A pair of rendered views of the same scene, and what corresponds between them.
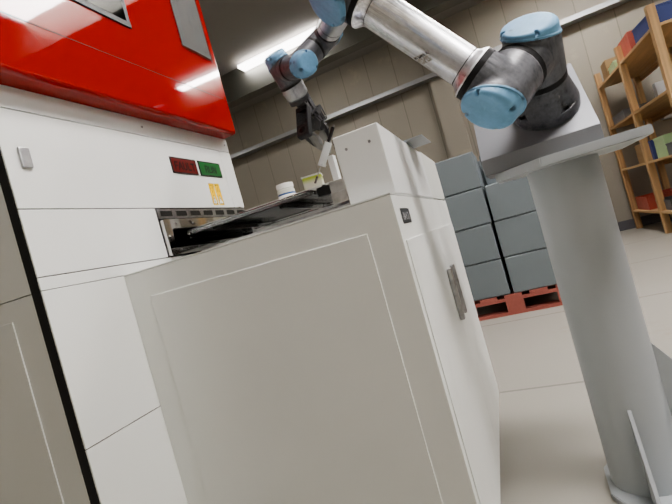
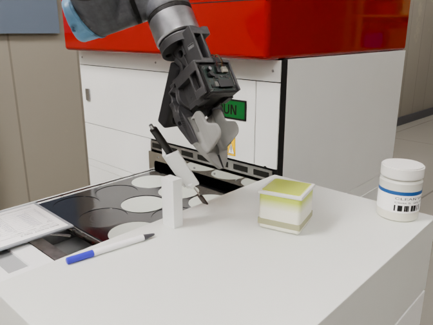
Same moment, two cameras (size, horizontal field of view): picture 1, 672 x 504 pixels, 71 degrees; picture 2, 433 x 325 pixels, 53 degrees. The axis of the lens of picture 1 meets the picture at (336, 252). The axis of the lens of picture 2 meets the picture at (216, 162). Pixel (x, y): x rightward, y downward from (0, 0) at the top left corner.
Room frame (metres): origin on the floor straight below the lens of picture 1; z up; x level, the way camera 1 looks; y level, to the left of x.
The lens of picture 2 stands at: (1.87, -0.66, 1.28)
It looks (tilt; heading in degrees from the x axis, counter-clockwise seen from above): 17 degrees down; 113
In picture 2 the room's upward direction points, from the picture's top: straight up
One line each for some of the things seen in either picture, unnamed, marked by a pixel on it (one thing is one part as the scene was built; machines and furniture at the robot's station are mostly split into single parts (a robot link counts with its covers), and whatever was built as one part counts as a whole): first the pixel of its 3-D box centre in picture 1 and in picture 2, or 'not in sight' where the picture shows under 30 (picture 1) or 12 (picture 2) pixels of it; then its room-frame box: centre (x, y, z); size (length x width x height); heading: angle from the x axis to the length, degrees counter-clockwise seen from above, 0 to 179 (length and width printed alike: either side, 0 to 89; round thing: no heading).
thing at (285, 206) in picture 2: (314, 184); (286, 205); (1.70, 0.01, 1.00); 0.07 x 0.07 x 0.07; 85
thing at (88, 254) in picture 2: not in sight; (113, 246); (1.49, -0.18, 0.97); 0.14 x 0.01 x 0.01; 61
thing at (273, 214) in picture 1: (277, 212); (144, 204); (1.34, 0.13, 0.90); 0.34 x 0.34 x 0.01; 70
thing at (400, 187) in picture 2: (287, 195); (399, 189); (1.88, 0.13, 1.01); 0.07 x 0.07 x 0.10
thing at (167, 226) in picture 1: (214, 233); (203, 181); (1.40, 0.33, 0.89); 0.44 x 0.02 x 0.10; 160
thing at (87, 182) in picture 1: (159, 192); (162, 125); (1.24, 0.41, 1.02); 0.81 x 0.03 x 0.40; 160
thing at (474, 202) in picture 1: (499, 227); not in sight; (3.73, -1.31, 0.58); 1.20 x 0.77 x 1.15; 158
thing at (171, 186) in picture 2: (327, 162); (179, 185); (1.54, -0.05, 1.03); 0.06 x 0.04 x 0.13; 70
